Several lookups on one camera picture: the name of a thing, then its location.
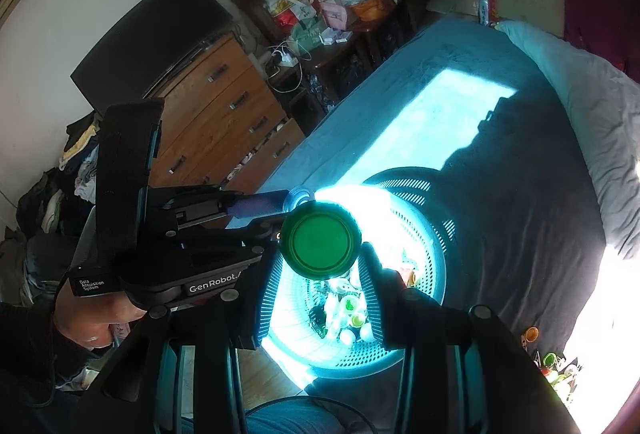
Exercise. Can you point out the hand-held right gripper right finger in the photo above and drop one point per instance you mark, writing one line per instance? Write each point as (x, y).
(377, 309)

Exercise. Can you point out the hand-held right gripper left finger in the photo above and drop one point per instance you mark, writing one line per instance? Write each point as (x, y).
(270, 304)

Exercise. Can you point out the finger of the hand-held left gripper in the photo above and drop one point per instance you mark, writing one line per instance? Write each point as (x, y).
(260, 205)

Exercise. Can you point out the round green lid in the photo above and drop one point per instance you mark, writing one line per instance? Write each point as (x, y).
(320, 239)

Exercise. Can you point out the teal plastic basket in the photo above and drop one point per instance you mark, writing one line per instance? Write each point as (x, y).
(430, 239)

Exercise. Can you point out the person's left forearm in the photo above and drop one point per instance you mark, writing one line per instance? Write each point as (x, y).
(30, 364)

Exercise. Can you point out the person's left hand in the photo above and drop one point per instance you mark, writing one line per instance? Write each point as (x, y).
(95, 319)

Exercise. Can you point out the pile of small white bottles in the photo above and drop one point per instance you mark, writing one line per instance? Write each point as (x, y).
(345, 314)

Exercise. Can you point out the small orange item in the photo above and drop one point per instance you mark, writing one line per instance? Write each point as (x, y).
(410, 275)

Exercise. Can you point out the pile of clothes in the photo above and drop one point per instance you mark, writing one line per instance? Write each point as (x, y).
(75, 154)

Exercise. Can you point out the wooden drawer dresser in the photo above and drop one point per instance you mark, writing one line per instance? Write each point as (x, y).
(215, 114)

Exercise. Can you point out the white power strip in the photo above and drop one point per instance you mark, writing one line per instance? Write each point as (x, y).
(286, 59)

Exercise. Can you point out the black plastic bag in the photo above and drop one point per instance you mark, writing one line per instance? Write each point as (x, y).
(350, 71)

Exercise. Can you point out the black flat television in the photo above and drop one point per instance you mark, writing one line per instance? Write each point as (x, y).
(150, 34)

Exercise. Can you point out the green white bag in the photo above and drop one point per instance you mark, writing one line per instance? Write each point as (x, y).
(305, 36)

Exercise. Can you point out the small white box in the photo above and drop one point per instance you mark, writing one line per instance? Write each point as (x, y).
(342, 41)
(327, 39)

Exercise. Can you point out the teal bed sheet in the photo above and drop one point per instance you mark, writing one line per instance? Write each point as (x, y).
(400, 79)

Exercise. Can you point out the dark wooden table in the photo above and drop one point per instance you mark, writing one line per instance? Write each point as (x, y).
(247, 11)

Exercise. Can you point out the pile of small colourful things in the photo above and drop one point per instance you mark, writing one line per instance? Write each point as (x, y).
(560, 379)

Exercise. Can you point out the pink bag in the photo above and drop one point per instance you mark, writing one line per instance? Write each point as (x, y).
(334, 16)

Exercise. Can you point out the white yellow bag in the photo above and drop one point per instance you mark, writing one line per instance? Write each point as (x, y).
(290, 1)

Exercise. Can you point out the orange bag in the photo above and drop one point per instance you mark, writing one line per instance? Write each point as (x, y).
(372, 10)

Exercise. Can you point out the grey quilt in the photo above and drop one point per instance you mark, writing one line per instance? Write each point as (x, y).
(590, 114)

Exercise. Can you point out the blue white can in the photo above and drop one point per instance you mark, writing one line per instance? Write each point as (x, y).
(484, 9)

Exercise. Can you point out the red can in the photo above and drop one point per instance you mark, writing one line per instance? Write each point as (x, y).
(494, 11)

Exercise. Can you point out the plain cardboard box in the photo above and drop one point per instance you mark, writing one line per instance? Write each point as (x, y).
(530, 1)

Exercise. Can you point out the maroon cloth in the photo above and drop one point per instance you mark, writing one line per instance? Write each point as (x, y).
(595, 14)

